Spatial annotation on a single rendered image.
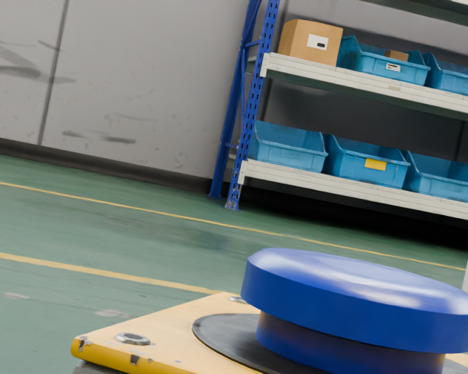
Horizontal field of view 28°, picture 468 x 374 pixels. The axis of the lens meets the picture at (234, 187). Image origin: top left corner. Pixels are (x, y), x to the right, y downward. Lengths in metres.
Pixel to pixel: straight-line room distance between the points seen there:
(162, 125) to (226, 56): 0.54
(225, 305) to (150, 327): 0.04
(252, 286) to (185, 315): 0.02
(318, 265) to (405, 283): 0.01
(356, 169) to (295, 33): 0.75
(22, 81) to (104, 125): 0.50
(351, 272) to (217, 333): 0.02
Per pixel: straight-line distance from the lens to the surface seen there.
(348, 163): 4.72
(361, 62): 4.80
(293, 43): 4.68
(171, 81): 5.26
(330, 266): 0.15
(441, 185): 4.91
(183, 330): 0.16
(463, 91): 4.92
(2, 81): 5.25
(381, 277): 0.15
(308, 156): 4.69
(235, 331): 0.16
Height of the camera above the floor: 0.35
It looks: 3 degrees down
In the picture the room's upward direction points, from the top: 12 degrees clockwise
